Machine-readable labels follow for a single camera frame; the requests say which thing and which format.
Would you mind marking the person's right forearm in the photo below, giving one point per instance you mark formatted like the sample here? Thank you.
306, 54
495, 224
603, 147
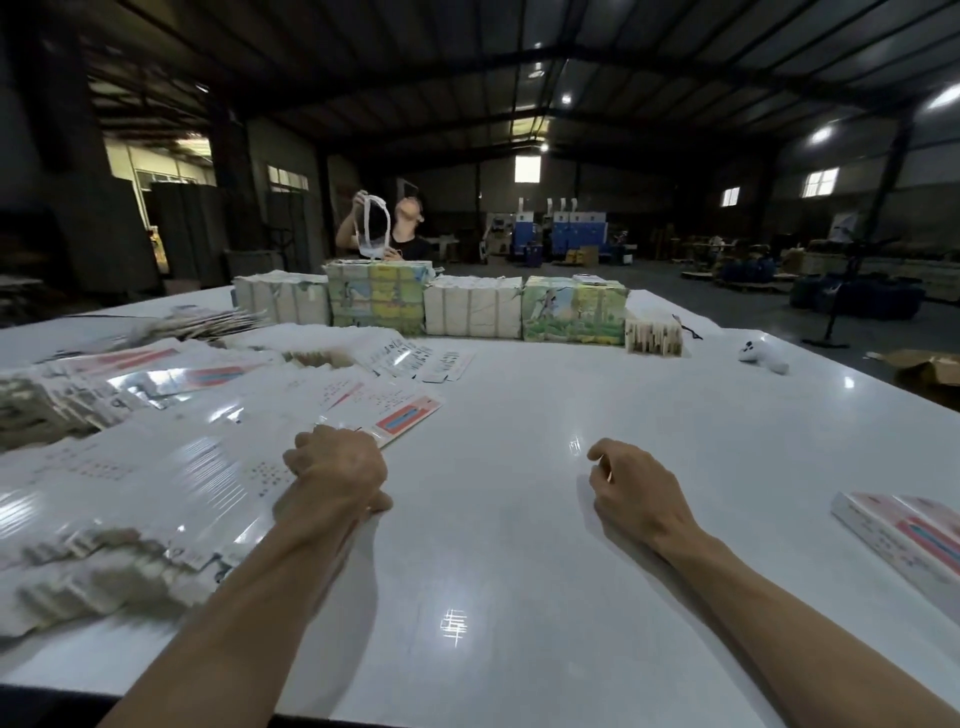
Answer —
825, 638

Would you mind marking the small wall window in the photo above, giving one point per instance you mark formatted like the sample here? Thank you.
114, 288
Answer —
731, 197

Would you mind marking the square bright window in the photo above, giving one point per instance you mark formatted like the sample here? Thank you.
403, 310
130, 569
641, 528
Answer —
528, 170

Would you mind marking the person's right hand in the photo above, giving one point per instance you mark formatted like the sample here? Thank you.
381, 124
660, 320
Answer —
642, 495

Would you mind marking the grey crate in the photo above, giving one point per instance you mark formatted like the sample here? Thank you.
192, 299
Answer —
255, 263

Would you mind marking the small white object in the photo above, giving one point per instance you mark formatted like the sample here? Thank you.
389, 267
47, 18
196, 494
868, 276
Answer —
762, 356

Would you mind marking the small beige card stack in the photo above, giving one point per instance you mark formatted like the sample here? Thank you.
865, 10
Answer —
654, 336

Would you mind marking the pile of grey flat sheets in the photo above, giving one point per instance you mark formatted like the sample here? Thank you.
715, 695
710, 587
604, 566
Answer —
180, 323

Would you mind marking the dark grey cabinet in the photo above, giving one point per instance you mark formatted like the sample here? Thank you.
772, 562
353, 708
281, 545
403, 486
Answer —
183, 233

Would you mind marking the open cardboard box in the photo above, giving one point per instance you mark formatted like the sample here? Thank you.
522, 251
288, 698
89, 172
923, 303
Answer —
918, 375

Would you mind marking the row of white cartons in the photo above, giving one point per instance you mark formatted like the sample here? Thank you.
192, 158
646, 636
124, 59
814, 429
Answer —
282, 297
473, 308

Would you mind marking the person's left forearm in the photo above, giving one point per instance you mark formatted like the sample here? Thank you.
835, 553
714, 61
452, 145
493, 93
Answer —
233, 630

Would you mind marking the white headset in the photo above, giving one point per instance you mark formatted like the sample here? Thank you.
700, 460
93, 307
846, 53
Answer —
369, 240

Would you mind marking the blue bins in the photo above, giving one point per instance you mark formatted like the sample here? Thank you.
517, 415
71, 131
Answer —
858, 297

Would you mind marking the blue machine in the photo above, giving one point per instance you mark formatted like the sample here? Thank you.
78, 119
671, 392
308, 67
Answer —
578, 236

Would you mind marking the green printed carton bundle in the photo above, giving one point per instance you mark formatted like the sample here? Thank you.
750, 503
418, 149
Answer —
573, 311

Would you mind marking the small black tool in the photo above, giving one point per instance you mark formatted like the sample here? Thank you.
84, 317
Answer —
689, 327

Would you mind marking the black floor stand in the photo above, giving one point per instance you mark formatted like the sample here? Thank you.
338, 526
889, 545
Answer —
843, 293

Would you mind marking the green yellow carton bundle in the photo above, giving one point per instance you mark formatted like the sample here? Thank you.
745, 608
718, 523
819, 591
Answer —
378, 297

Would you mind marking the double wall window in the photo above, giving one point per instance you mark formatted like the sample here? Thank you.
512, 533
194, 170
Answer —
819, 183

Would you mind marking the person's left hand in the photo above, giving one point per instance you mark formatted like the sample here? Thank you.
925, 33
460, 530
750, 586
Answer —
338, 473

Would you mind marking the pile of carton blanks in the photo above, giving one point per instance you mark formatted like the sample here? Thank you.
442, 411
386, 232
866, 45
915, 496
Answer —
150, 465

